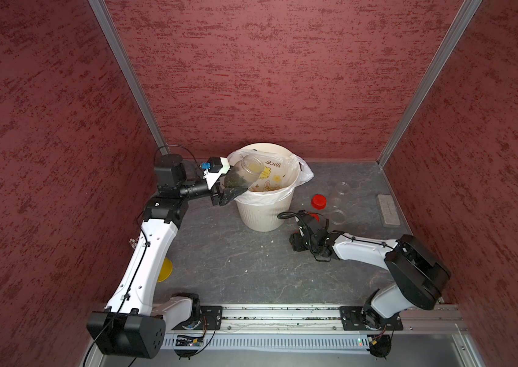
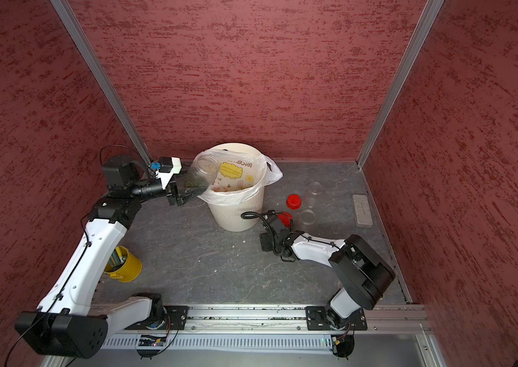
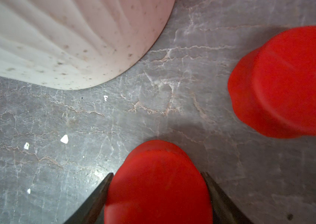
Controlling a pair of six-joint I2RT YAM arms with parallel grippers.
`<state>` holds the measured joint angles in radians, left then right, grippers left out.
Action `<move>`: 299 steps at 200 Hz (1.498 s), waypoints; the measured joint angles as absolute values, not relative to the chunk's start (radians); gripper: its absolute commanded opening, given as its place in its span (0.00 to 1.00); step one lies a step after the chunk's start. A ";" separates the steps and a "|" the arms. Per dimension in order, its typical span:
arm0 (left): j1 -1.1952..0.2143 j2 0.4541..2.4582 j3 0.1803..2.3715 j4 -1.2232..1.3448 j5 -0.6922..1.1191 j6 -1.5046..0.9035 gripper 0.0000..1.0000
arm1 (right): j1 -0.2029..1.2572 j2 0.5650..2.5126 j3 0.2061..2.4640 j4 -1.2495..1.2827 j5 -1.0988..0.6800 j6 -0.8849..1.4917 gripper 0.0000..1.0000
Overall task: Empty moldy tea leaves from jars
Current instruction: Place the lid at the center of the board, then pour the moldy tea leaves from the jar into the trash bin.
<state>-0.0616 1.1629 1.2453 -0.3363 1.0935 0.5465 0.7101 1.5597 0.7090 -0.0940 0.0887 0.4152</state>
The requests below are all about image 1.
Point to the white printed bin liner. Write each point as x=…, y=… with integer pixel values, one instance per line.
x=284, y=171

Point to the grey rectangular pad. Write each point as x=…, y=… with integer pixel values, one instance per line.
x=390, y=216

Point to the yellow pencil cup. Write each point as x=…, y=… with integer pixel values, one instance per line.
x=166, y=270

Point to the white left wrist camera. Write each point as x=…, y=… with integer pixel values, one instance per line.
x=213, y=169

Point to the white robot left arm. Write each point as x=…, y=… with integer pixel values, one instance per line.
x=127, y=327

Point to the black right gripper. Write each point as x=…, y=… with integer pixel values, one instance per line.
x=296, y=241

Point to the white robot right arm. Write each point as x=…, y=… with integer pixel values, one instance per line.
x=418, y=277

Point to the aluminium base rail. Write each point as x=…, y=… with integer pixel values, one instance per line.
x=445, y=319

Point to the cream plastic trash bin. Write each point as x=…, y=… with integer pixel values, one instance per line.
x=263, y=218

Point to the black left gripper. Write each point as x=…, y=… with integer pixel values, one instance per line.
x=226, y=195

